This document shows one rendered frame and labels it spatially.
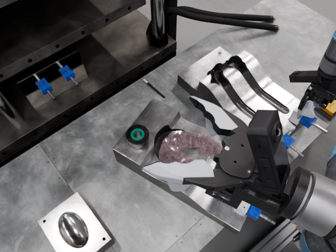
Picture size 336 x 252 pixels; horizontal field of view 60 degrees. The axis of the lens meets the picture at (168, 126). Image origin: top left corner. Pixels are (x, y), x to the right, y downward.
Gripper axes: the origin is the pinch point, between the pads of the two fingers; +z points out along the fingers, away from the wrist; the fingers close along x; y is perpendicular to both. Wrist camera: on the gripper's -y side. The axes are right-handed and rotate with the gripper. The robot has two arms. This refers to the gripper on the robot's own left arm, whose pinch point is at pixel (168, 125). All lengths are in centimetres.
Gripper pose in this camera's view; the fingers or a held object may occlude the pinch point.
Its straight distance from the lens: 42.4
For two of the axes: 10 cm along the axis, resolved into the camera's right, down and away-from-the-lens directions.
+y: -0.6, 6.1, 7.9
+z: -8.8, -4.0, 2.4
